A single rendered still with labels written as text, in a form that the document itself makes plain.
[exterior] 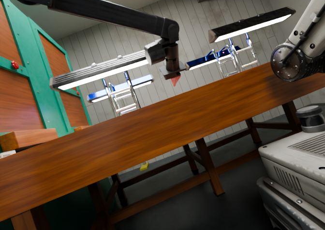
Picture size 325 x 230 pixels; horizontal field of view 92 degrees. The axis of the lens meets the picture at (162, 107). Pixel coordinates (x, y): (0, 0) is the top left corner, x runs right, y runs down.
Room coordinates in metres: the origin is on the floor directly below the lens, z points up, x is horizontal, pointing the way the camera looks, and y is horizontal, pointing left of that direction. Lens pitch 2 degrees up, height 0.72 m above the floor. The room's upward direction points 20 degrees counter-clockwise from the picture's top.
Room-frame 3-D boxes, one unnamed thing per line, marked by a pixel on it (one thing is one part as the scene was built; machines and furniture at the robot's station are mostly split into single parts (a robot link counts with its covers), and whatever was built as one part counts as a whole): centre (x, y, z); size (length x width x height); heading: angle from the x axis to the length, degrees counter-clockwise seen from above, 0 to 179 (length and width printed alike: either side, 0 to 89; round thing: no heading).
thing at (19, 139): (0.76, 0.64, 0.83); 0.30 x 0.06 x 0.07; 9
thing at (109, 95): (0.96, 0.22, 0.90); 0.20 x 0.19 x 0.45; 99
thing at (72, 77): (0.88, 0.21, 1.08); 0.62 x 0.08 x 0.07; 99
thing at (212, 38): (1.02, -0.75, 1.08); 0.62 x 0.08 x 0.07; 99
